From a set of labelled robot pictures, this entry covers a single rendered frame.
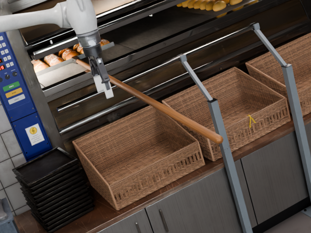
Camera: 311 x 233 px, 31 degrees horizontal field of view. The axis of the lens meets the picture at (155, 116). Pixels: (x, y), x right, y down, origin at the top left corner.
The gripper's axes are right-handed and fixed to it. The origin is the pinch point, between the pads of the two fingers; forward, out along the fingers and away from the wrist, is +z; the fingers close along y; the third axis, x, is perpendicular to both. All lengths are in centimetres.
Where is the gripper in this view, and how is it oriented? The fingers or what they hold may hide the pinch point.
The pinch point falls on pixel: (104, 91)
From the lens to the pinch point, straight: 231.3
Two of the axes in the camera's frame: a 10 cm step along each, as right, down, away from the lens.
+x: 9.0, -3.4, 2.7
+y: 3.6, 2.3, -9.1
